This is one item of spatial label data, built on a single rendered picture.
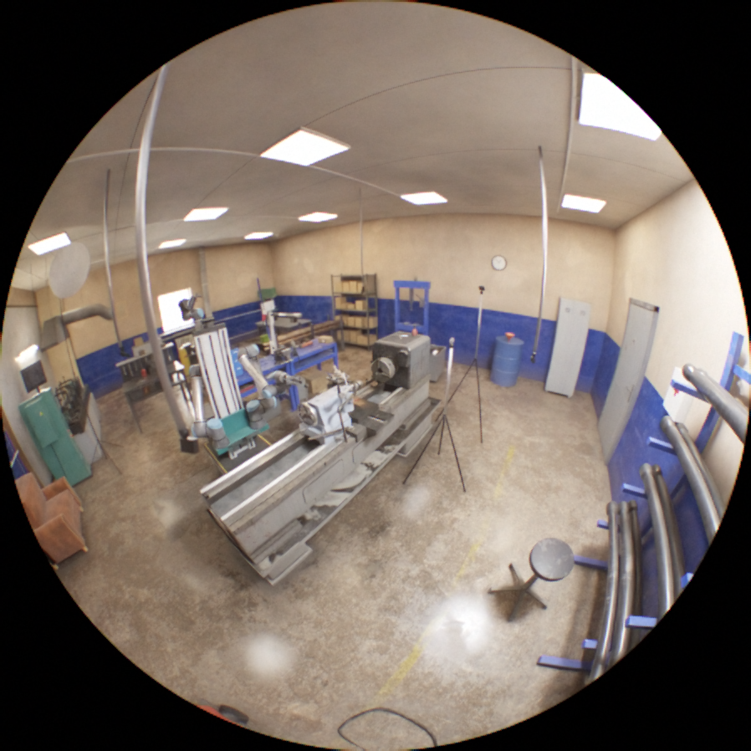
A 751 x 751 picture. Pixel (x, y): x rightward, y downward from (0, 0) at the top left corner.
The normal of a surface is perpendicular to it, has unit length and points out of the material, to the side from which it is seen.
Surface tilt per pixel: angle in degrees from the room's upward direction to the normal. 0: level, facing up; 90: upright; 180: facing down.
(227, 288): 90
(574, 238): 90
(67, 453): 90
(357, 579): 0
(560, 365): 90
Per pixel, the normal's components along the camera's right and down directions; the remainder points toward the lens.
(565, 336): -0.57, 0.34
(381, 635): -0.02, -0.91
